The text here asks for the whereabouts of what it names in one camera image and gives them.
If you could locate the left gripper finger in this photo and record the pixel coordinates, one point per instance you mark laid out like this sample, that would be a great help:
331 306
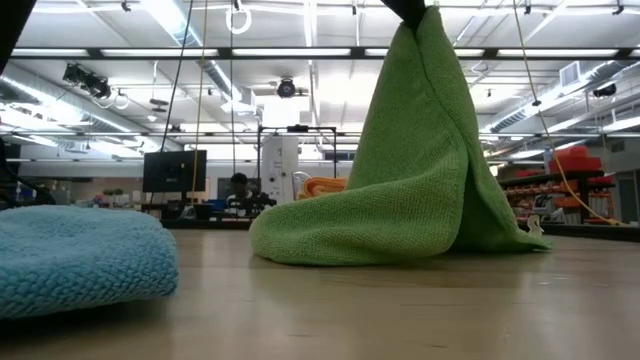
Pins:
410 10

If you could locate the green microfiber towel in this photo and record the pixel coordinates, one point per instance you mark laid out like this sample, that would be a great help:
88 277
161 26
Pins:
415 175

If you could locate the orange microfiber towel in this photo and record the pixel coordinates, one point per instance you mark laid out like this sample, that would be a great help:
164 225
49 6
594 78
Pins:
325 186

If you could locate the blue microfiber towel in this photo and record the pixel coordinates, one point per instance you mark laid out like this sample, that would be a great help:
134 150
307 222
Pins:
75 260

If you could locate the white machine cabinet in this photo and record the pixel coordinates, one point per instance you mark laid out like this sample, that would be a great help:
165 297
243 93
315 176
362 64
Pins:
280 165

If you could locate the red storage bins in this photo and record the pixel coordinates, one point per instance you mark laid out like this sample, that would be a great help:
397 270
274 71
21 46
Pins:
575 160

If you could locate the black shelving with orange bins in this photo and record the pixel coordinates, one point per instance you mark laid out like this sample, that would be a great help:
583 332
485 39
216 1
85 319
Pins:
550 200

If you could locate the person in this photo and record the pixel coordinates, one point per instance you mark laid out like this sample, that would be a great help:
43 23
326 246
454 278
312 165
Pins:
240 192

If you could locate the black monitor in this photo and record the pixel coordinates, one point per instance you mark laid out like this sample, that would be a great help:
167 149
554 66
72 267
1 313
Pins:
170 172

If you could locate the cluttered background desk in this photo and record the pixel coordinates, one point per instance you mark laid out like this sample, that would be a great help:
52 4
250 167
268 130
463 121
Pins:
110 200

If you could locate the black ceiling camera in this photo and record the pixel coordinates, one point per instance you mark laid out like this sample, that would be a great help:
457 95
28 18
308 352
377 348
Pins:
286 88
604 90

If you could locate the black gantry frame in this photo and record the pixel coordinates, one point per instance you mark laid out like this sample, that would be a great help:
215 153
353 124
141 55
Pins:
297 128

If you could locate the black aluminium table frame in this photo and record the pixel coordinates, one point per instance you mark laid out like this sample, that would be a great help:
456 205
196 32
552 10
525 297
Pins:
210 225

